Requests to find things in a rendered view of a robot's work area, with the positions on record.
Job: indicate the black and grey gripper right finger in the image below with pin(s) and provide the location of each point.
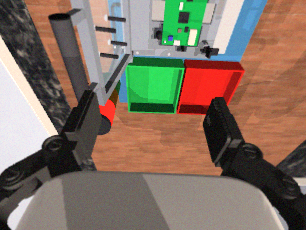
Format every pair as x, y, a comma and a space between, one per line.
228, 147

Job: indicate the green circuit board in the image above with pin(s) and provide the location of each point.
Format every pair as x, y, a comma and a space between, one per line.
182, 21

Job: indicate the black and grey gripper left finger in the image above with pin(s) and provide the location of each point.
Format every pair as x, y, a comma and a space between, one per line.
56, 157

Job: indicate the green bin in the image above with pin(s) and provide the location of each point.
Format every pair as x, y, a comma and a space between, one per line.
155, 86

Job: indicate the red bin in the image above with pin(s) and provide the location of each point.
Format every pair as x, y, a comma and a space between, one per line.
199, 87

